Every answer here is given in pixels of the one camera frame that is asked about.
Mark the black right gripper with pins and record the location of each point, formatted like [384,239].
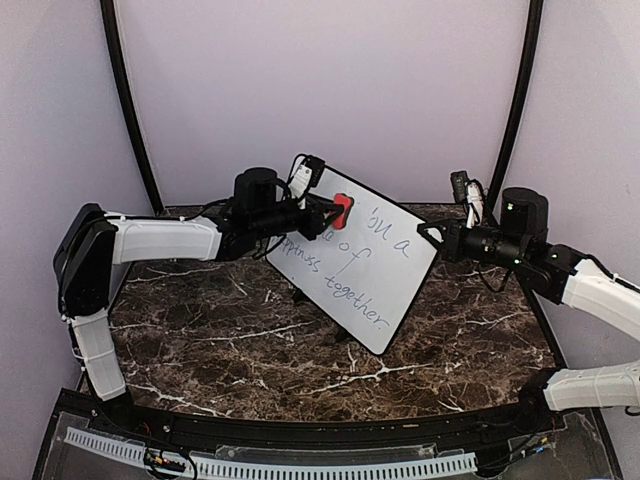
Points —
[452,247]

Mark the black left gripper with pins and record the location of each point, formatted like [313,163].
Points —
[315,225]

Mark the red bone-shaped eraser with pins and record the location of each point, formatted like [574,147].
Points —
[346,203]

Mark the white whiteboard black frame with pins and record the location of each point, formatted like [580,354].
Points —
[366,275]

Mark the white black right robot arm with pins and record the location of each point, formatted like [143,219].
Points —
[574,281]

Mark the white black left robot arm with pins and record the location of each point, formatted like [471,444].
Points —
[100,244]

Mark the black right whiteboard foot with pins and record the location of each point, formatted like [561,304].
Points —
[341,335]

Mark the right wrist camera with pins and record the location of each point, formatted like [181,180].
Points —
[467,192]

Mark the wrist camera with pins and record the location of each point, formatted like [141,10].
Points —
[255,188]
[467,192]

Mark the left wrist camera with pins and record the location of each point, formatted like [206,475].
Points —
[255,188]

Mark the white slotted cable duct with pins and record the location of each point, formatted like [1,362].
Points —
[234,462]

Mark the black right corner post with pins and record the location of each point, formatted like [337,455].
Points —
[525,68]

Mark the black corner post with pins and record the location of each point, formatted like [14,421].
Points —
[525,68]
[126,101]

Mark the black curved front rail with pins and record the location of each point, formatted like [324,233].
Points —
[482,429]

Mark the black left corner post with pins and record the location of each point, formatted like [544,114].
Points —
[126,101]

